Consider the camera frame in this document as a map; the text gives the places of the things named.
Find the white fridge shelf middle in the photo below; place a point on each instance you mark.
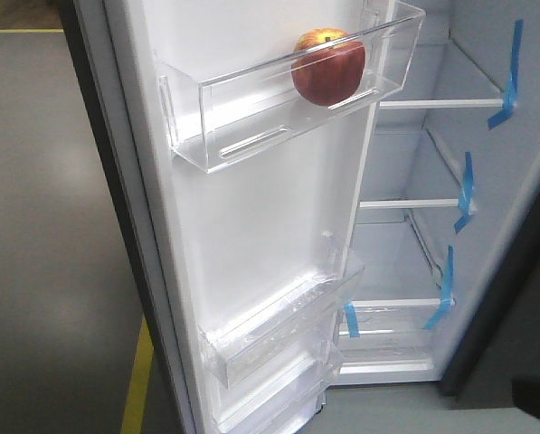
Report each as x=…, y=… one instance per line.
x=409, y=204

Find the clear upper door bin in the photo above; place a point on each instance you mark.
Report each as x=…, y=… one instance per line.
x=224, y=120

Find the clear lower door bin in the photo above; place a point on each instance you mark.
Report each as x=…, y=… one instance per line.
x=279, y=388

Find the white fridge shelf upper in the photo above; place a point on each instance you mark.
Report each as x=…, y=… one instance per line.
x=441, y=104

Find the white fridge door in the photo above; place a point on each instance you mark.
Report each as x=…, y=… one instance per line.
x=204, y=246

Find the red yellow apple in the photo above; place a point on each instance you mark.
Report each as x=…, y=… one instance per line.
x=332, y=75

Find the clear door bin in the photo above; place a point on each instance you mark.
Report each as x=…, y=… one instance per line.
x=224, y=120
x=279, y=388
x=321, y=284

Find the clear middle door bin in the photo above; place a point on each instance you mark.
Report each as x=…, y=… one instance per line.
x=321, y=284

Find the blue tape strip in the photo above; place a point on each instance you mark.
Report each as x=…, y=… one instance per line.
x=351, y=320
x=446, y=298
x=509, y=102
x=465, y=195

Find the clear fridge crisper drawer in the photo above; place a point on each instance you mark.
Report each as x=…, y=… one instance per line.
x=390, y=331

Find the white fridge shelf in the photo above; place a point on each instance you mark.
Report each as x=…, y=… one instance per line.
x=441, y=104
x=409, y=204

